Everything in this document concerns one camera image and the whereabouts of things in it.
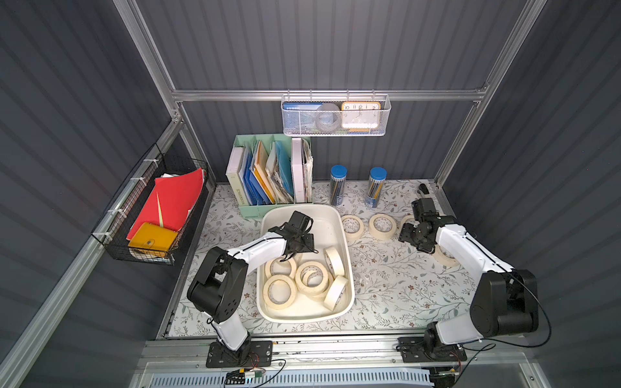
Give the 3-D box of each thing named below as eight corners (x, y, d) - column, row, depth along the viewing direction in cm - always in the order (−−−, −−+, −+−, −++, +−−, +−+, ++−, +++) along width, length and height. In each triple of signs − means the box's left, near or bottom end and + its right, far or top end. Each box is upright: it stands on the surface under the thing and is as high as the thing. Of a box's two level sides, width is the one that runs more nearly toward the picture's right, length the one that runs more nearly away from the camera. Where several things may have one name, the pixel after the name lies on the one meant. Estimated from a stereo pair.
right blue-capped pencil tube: (364, 209, 113) (372, 178, 97) (362, 198, 117) (369, 166, 101) (378, 209, 113) (388, 178, 97) (376, 198, 117) (385, 166, 101)
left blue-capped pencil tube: (330, 206, 114) (332, 176, 98) (329, 196, 118) (331, 165, 103) (343, 206, 114) (347, 176, 98) (342, 196, 118) (346, 165, 103)
